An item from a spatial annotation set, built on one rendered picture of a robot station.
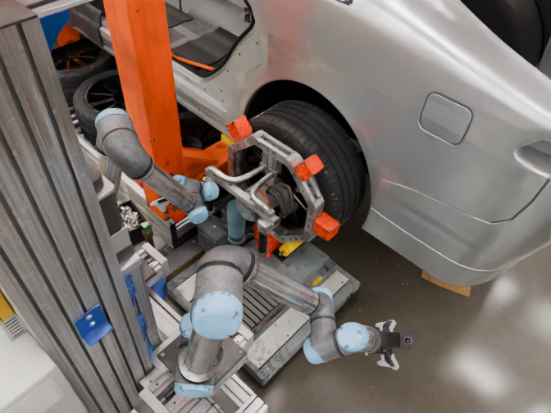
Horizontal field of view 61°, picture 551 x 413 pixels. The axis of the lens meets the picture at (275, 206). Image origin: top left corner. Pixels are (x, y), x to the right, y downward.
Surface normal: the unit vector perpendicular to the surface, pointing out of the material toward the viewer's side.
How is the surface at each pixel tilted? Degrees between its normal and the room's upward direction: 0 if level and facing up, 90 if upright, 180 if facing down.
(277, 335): 0
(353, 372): 0
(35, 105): 90
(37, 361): 0
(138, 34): 90
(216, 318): 83
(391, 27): 71
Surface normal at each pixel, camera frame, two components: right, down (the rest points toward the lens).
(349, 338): -0.52, -0.30
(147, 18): 0.73, 0.53
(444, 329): 0.06, -0.68
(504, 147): -0.67, 0.52
